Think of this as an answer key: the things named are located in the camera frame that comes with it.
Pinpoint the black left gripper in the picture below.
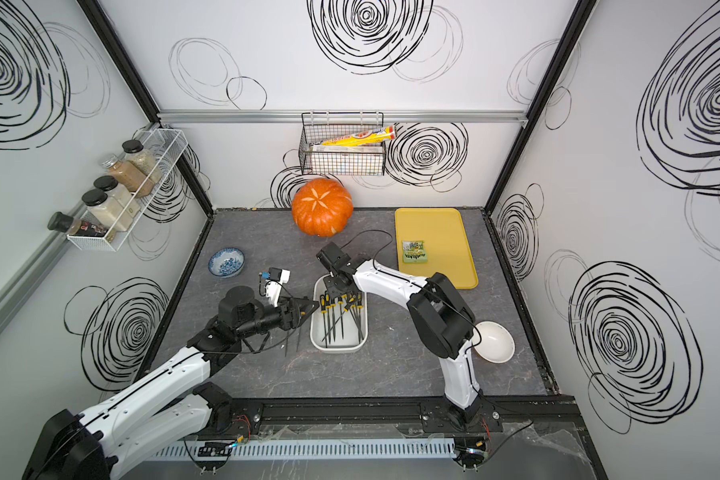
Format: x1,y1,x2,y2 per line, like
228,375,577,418
236,295,319,342

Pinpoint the white storage box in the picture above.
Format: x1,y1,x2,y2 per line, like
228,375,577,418
310,275,369,354

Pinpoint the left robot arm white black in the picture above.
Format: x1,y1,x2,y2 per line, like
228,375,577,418
23,286,319,479

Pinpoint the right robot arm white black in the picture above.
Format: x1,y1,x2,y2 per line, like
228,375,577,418
317,242,480,422

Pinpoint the file tool in box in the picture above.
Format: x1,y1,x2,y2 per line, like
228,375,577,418
350,295,364,343
325,293,338,345
335,294,345,340
337,295,358,339

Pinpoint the orange pumpkin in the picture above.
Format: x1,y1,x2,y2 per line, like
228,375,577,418
291,178,354,237

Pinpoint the blue patterned ceramic bowl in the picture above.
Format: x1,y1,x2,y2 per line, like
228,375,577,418
208,248,245,278

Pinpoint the green snack packet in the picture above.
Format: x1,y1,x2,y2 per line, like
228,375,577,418
402,240,428,264

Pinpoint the yellow plastic tray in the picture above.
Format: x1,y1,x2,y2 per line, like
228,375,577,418
395,208,479,290

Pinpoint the yellow snack package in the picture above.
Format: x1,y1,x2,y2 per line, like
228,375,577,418
320,125,396,147

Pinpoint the spice jar pale powder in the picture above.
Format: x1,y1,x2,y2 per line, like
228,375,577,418
81,188,133,232

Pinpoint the spice jar brown powder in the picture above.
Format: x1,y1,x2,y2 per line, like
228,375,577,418
99,155,154,198

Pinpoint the spice jar beige powder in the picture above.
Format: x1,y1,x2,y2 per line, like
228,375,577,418
122,139,162,184

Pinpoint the spice jar white powder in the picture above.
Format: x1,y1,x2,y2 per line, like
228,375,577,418
93,175,140,218

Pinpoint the small dark sauce bottle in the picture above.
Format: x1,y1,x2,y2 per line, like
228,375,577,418
47,212,109,238

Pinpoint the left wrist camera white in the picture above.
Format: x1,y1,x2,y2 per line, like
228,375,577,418
259,267,290,306

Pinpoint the black wire wall basket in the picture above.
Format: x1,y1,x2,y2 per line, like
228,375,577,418
298,111,387,176

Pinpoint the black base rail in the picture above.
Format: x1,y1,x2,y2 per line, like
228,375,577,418
211,395,582,435

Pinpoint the white slotted cable duct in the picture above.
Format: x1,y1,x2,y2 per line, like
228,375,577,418
149,438,456,462

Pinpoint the clear acrylic wall shelf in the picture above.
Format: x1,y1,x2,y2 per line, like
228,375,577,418
61,128,193,260

